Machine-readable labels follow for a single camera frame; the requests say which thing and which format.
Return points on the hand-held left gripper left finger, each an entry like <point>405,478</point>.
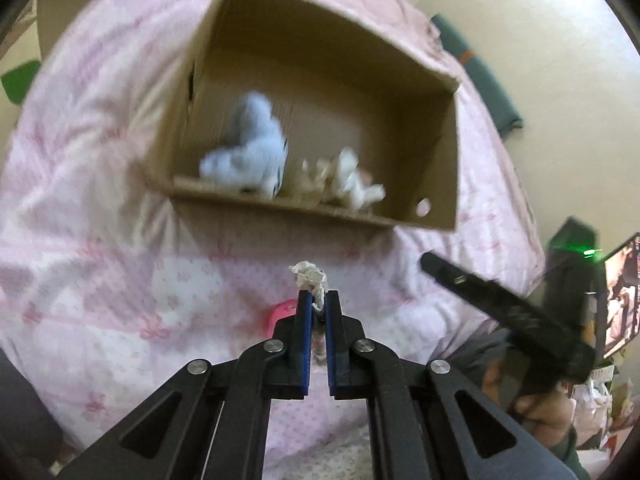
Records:
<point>305,345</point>

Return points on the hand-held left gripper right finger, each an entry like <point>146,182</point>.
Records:
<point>334,350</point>

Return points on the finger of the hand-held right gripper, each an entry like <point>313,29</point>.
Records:
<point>465,282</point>

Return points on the white plush toy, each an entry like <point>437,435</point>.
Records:
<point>350,180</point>

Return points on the light blue plush toy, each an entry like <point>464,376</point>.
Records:
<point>255,145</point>

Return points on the brown cardboard box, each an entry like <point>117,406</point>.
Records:
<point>320,75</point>

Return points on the person's right hand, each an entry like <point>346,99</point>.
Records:
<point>545,415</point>

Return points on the computer screen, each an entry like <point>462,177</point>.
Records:
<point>622,300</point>

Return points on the person's grey trousers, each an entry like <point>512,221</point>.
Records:
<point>475,355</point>

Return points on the white plastic bag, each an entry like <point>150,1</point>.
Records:
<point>595,400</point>

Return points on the teal headboard cushion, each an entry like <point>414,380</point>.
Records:
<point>480,75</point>

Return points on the pink patterned bed quilt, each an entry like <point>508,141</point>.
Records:
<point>100,260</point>

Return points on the green floor mat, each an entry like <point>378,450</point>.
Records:
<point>20,80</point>

